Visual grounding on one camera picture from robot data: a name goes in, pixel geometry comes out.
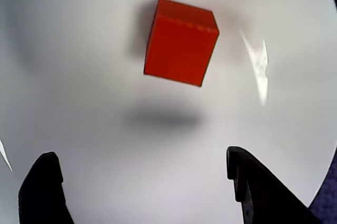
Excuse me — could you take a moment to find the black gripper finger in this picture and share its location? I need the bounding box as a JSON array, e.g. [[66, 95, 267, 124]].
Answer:
[[17, 151, 75, 224], [226, 146, 322, 224]]

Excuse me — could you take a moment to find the white round plate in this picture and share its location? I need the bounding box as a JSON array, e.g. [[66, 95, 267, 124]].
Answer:
[[0, 0, 337, 224]]

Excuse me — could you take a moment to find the blue woven cloth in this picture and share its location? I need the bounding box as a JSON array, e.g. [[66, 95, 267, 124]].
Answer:
[[308, 0, 337, 224]]

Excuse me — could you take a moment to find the red cube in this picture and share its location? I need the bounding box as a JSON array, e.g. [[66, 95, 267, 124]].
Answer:
[[143, 0, 221, 87]]

